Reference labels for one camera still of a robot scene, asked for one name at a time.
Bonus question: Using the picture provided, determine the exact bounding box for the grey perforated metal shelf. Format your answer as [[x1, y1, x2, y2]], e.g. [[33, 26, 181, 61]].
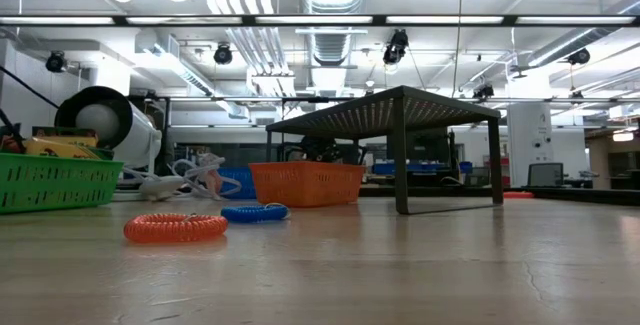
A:
[[264, 84, 504, 215]]

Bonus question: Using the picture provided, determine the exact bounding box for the orange plastic basket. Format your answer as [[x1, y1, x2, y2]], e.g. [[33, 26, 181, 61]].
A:
[[248, 160, 367, 210]]

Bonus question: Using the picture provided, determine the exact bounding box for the blue plastic basket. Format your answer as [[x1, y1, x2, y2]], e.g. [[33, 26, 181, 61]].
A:
[[217, 166, 257, 200]]

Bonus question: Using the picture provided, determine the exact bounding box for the blue coil wristband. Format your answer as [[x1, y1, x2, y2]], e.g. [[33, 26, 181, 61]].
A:
[[220, 203, 291, 225]]

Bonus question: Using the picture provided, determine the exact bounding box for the green plastic basket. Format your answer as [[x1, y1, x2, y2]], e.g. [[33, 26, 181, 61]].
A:
[[0, 152, 125, 215]]

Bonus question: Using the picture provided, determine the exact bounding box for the white cylindrical desk lamp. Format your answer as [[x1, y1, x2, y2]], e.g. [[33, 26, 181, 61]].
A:
[[53, 84, 164, 202]]

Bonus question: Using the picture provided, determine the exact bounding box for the black ceiling spotlight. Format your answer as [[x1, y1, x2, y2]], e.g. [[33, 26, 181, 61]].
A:
[[567, 47, 592, 66], [213, 42, 234, 66], [44, 49, 67, 74], [382, 28, 410, 66]]

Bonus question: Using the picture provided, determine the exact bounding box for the white column with sign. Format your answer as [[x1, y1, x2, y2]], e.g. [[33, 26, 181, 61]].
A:
[[507, 102, 555, 189]]

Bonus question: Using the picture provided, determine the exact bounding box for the blue storage bin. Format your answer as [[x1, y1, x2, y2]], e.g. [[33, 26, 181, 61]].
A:
[[372, 162, 446, 175]]

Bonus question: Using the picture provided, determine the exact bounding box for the black background robot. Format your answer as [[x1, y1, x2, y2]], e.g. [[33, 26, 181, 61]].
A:
[[279, 134, 369, 165]]

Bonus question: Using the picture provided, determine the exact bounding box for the grey monitor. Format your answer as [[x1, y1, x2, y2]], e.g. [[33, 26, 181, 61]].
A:
[[527, 162, 565, 189]]

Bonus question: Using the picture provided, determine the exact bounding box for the white lamp cable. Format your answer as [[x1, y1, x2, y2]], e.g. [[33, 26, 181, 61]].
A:
[[122, 152, 245, 202]]

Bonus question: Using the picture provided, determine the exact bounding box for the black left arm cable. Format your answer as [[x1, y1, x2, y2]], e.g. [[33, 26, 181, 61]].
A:
[[0, 64, 61, 111]]

